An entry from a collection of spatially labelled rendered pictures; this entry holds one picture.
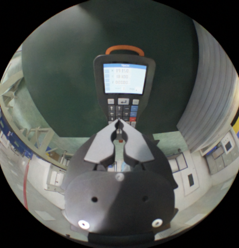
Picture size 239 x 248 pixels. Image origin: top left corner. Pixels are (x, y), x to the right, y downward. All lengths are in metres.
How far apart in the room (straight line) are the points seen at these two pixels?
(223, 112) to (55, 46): 0.31
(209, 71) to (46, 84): 0.34
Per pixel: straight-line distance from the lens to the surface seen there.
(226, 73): 0.18
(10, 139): 2.53
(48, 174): 2.08
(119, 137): 0.20
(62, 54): 0.18
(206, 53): 0.20
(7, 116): 1.58
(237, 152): 4.27
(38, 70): 0.23
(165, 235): 0.33
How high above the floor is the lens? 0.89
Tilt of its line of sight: 45 degrees down
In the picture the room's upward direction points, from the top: 179 degrees clockwise
